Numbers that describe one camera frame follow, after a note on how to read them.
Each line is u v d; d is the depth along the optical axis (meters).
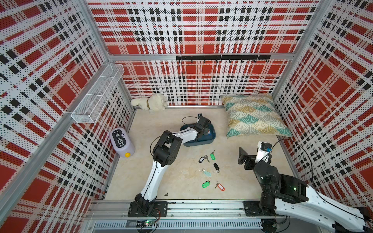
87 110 0.69
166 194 0.79
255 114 0.96
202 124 0.84
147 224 0.69
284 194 0.47
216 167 0.88
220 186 0.82
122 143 0.88
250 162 0.59
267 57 0.89
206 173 0.86
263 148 0.56
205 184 0.82
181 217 0.73
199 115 0.96
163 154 0.60
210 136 1.05
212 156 0.93
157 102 1.11
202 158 0.93
